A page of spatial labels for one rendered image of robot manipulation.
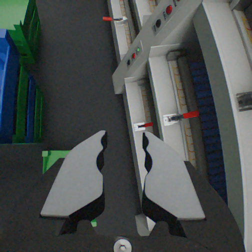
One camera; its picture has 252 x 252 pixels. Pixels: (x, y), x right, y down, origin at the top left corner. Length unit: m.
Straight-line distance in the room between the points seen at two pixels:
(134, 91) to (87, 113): 0.24
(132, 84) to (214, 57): 0.37
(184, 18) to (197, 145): 0.28
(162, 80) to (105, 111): 0.35
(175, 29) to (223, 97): 0.18
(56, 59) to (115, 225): 0.82
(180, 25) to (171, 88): 0.15
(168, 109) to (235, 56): 0.20
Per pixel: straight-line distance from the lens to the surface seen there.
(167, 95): 0.40
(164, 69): 0.42
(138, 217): 0.78
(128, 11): 0.73
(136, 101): 0.56
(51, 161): 0.65
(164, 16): 0.39
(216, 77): 0.28
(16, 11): 0.71
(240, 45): 0.30
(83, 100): 0.67
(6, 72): 0.33
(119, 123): 0.68
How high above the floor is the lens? 0.65
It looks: 68 degrees down
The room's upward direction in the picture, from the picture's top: 74 degrees clockwise
